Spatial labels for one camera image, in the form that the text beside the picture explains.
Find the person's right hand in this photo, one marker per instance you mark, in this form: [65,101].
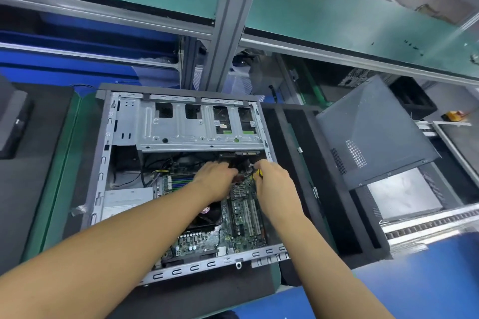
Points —
[278,188]

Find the person's left hand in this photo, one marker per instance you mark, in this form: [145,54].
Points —
[217,179]

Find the black CPU fan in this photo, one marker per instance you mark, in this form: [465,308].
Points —
[209,212]

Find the green motherboard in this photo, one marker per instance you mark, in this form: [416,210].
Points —
[239,225]

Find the dark grey computer case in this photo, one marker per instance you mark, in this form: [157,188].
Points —
[187,117]

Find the grey case side panel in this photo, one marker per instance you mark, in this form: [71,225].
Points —
[374,132]

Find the distant computer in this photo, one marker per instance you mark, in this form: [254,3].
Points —
[358,77]

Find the silver computer case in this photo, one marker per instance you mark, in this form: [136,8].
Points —
[13,117]

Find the person's right forearm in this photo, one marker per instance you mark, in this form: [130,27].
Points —
[337,274]

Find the person's left forearm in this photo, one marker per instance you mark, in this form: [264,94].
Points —
[90,255]

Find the black divided foam tray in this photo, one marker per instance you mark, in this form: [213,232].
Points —
[322,188]

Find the silver power supply unit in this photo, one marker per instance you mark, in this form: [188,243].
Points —
[127,199]

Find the clear plastic bag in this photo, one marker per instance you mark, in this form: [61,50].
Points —
[238,79]

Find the grey metal conveyor plate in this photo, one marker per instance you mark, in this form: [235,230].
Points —
[404,192]

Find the blue plastic crate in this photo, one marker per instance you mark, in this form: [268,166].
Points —
[82,53]

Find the yellow push button box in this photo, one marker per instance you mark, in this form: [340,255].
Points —
[454,114]

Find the long green workbench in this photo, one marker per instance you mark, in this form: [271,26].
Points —
[344,5]

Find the scattered small black screws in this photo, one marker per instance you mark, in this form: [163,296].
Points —
[410,44]

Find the aluminium conveyor frame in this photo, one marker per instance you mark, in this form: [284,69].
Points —
[434,221]

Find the thick aluminium frame post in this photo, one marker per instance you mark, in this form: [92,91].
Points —
[232,20]

